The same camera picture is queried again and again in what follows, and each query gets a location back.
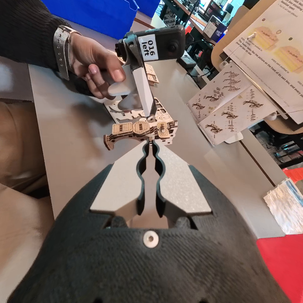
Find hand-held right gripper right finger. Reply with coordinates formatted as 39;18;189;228
152;142;213;225

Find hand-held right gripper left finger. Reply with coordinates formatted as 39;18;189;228
89;142;150;223

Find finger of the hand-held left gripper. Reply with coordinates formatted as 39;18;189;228
132;67;158;119

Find wooden puzzle model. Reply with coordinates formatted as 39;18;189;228
103;117;178;151

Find person's left forearm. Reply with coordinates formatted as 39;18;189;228
0;0;71;71

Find grey desk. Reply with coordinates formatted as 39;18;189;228
28;14;288;239

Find person's left hand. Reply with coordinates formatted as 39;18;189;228
69;33;126;100

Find stack of wooden puzzle sheets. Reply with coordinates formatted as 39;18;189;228
142;62;160;86

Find wooden puzzle sheet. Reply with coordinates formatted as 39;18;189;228
103;97;176;133

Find black power adapter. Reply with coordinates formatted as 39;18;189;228
177;54;197;69

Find dark printed box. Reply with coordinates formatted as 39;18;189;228
204;15;228;43

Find blue plastic bin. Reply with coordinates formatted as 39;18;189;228
41;0;161;40

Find open instruction booklet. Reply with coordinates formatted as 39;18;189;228
187;64;278;146

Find silver mesh wristband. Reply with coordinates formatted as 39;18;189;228
53;25;82;81

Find person's beige pants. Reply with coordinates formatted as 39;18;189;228
0;98;55;303

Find clear plastic wrapper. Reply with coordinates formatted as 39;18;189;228
263;178;303;235

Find printed instruction sheet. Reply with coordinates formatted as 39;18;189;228
223;0;303;125

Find black cable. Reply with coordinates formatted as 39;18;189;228
187;40;214;83

